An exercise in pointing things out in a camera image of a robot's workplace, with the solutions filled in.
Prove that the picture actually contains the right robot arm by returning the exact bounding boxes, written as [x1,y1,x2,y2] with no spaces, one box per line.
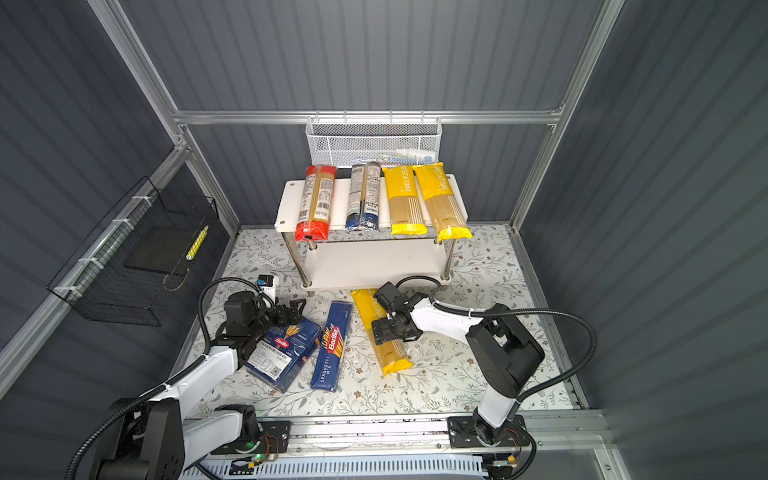
[371,282,545,446]

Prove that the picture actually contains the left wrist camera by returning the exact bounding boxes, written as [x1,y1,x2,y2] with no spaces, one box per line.
[256,274,278,303]

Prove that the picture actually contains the pens in white basket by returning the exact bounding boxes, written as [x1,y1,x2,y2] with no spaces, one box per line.
[377,148,438,166]

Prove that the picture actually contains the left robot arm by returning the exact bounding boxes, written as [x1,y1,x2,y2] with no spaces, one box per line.
[89,291,306,479]

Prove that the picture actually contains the red spaghetti bag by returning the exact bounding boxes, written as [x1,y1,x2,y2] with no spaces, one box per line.
[295,166,337,241]

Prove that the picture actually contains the white wire mesh basket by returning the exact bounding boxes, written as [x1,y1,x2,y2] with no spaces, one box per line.
[305,119,443,168]

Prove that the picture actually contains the dark blue spaghetti bag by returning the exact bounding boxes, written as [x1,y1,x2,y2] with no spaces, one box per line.
[345,162,381,230]

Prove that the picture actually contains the black wire basket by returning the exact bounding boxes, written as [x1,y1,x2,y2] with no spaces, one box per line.
[48,182,223,327]

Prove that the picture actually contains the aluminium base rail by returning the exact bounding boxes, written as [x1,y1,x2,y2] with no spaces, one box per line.
[239,413,607,463]

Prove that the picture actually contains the yellow Pastatime spaghetti bag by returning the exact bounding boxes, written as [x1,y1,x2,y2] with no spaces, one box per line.
[383,166,427,235]
[413,162,473,241]
[351,289,413,376]

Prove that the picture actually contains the blue Barilla spaghetti box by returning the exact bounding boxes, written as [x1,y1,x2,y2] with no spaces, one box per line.
[310,301,353,392]

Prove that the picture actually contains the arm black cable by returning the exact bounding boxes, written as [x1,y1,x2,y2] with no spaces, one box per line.
[62,276,274,480]
[394,275,599,480]

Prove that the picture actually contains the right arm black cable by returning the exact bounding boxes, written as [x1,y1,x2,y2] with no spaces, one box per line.
[394,275,599,480]

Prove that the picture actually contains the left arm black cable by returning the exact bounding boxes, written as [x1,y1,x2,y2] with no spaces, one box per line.
[62,276,274,480]

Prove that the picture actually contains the white two-tier shelf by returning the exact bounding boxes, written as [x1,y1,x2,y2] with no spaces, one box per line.
[274,179,460,291]

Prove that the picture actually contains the yellow marker pen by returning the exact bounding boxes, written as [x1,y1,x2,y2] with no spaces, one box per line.
[185,225,209,261]

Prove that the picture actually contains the blue Barilla pasta box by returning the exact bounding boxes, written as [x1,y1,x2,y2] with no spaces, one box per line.
[245,317,321,393]

